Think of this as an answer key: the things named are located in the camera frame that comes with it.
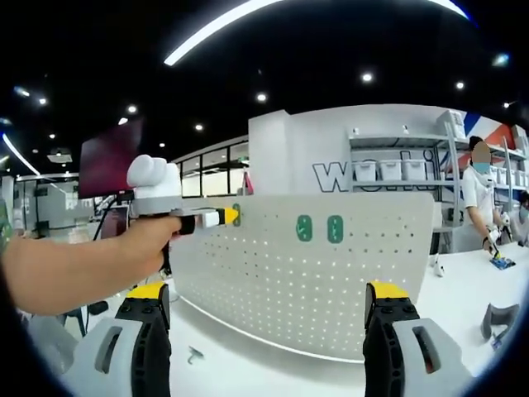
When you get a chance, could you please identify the small white device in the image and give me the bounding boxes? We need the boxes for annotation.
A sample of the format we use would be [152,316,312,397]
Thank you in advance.
[431,254,448,279]

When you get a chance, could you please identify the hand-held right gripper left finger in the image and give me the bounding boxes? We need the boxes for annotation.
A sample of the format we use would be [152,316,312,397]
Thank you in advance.
[70,282,172,397]

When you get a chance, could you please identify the white storage bin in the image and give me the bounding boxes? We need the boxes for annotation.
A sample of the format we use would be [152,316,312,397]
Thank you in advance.
[357,160,377,182]
[403,160,427,180]
[379,160,402,181]

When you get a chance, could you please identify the person in green shirt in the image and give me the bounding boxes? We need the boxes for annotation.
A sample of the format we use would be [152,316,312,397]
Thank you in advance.
[0,197,11,249]

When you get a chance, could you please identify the large dark wall screen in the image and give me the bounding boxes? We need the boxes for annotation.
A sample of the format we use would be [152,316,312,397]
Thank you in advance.
[78,119,146,199]

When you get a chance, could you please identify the round ceiling downlights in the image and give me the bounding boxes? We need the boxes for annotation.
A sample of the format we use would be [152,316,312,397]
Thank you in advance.
[14,52,513,149]

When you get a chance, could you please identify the long ceiling light strip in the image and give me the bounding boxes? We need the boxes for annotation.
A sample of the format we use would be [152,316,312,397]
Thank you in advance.
[164,0,472,67]

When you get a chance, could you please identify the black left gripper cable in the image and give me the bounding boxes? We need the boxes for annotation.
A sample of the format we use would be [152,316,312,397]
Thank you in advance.
[93,190,136,242]

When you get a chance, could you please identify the white storage box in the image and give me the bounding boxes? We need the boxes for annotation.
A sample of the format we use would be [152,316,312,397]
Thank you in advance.
[436,109,466,138]

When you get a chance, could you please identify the glass partition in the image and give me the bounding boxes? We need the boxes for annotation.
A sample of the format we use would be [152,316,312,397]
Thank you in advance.
[171,138,251,198]

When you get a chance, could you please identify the grey metal shelving rack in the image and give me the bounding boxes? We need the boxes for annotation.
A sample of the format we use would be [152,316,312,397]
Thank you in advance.
[346,123,529,232]

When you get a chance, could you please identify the grey curved plastic stand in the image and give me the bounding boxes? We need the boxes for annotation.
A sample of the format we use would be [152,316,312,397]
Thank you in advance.
[481,303,521,342]

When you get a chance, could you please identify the person's left hand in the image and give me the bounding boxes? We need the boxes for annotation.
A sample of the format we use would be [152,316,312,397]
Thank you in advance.
[118,214,183,275]

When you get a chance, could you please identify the white perforated mounting plate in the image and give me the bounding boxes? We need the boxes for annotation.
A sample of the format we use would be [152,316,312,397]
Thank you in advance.
[167,193,436,365]

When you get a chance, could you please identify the laptop on stand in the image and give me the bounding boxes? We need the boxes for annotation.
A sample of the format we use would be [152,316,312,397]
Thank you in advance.
[100,206,130,241]

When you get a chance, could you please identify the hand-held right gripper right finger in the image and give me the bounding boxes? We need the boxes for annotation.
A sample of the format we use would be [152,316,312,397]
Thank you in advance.
[362,280,475,397]

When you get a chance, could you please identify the black stool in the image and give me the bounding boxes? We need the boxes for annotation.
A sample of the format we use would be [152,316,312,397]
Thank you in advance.
[64,300,109,337]

